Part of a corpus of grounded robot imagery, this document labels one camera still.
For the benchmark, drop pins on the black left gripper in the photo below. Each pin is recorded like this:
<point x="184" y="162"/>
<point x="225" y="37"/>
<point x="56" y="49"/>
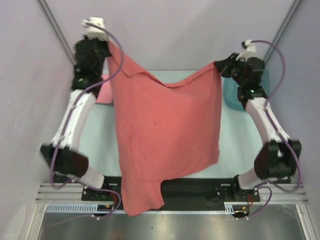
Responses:
<point x="104" y="43"/>

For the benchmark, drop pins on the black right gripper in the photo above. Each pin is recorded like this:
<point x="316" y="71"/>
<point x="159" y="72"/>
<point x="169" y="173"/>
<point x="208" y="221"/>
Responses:
<point x="227" y="66"/>

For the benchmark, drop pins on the red t shirt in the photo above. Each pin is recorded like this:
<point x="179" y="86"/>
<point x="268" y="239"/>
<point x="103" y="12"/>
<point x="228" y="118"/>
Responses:
<point x="164" y="131"/>

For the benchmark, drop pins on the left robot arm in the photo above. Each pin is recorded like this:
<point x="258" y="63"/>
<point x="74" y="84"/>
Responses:
<point x="62" y="153"/>

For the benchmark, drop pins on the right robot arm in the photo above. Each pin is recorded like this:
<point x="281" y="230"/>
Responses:
<point x="279" y="156"/>

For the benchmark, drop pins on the teal plastic basin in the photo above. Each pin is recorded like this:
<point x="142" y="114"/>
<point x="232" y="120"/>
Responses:
<point x="230" y="91"/>

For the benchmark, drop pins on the folded pink t shirt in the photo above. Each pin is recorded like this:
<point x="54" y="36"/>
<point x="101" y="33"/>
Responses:
<point x="105" y="95"/>

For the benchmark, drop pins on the folded grey t shirt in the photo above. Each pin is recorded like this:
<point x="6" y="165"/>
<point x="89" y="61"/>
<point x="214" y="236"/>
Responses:
<point x="105" y="104"/>

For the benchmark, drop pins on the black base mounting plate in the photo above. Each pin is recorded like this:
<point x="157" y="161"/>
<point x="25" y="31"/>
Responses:
<point x="185" y="194"/>

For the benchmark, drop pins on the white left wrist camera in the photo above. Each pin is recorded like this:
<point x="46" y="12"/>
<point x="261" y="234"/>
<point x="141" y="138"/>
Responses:
<point x="95" y="28"/>

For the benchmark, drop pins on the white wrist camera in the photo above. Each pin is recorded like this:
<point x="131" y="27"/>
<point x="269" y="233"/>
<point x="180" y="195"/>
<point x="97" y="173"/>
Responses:
<point x="95" y="28"/>
<point x="249" y="50"/>

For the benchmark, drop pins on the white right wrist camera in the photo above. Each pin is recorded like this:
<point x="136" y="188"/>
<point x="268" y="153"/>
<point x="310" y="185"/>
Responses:
<point x="249" y="50"/>

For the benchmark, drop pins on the left aluminium corner post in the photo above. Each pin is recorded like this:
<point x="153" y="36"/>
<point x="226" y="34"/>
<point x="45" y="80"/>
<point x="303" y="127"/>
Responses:
<point x="49" y="16"/>

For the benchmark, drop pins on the aluminium corner post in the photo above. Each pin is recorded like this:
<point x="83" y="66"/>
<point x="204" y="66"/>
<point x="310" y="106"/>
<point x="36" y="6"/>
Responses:
<point x="49" y="16"/>
<point x="285" y="10"/>

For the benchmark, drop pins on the right aluminium corner post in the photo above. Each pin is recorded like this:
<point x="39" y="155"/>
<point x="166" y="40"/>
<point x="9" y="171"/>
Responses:
<point x="285" y="10"/>

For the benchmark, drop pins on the aluminium front rail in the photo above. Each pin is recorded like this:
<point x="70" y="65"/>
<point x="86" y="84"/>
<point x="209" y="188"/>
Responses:
<point x="76" y="193"/>

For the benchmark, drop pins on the grey slotted cable duct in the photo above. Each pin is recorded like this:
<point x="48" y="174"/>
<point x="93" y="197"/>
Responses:
<point x="95" y="208"/>

